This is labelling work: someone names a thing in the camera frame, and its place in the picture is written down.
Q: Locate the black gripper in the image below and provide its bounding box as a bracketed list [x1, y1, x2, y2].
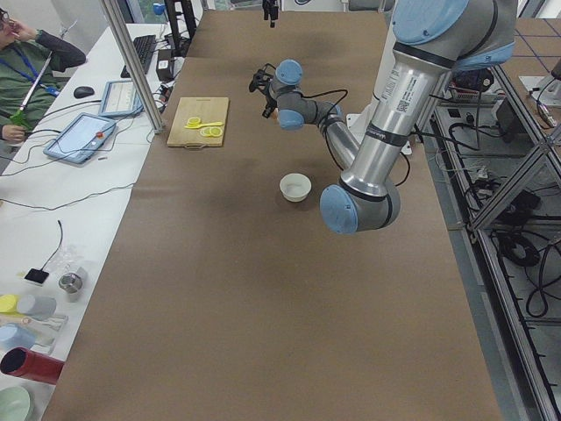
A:
[262, 0, 279, 118]

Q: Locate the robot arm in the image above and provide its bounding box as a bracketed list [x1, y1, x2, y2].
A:
[250, 1, 517, 234]

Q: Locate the black power adapter box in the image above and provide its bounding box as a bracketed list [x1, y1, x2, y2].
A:
[156, 49, 174, 82]

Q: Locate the wooden cutting board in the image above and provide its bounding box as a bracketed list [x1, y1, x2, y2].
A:
[167, 96, 230, 148]

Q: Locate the lemon slice lower left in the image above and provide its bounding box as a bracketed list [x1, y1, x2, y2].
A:
[199, 126, 224, 138]

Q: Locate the black keyboard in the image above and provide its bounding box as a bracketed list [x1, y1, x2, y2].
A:
[133, 34, 157, 75]

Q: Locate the white round bowl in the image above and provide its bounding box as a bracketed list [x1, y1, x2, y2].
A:
[280, 173, 312, 203]

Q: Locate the teach pendant far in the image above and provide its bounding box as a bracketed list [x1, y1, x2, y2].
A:
[98, 80, 143, 118]

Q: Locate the teach pendant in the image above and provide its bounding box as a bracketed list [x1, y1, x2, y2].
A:
[43, 113, 117, 164]
[98, 80, 143, 118]

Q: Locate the black computer mouse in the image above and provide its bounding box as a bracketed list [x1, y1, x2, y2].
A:
[73, 86, 95, 99]

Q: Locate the teach pendant near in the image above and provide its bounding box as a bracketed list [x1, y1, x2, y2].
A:
[43, 113, 117, 164]

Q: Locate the seated person green shirt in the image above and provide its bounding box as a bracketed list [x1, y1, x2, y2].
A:
[1, 10, 86, 144]

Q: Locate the metal cylinder part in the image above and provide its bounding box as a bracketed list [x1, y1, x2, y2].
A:
[58, 267, 88, 303]

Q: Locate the small black square pad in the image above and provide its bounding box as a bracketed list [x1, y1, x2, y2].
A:
[24, 268, 49, 285]

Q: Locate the grey cup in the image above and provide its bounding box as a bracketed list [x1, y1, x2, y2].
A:
[17, 295, 57, 320]

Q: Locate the yellow cup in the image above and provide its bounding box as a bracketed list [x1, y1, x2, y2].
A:
[0, 294, 19, 314]

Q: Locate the light blue cup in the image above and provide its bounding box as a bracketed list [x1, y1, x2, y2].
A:
[0, 324, 36, 351]

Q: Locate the red cylinder bottle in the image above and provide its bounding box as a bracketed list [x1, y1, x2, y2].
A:
[1, 347, 65, 385]

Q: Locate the green bowl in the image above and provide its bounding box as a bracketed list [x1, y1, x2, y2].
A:
[1, 386, 32, 421]

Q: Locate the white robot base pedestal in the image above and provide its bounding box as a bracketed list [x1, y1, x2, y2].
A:
[345, 87, 415, 156]

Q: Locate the aluminium frame post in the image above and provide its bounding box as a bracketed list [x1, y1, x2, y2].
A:
[100, 0, 164, 134]

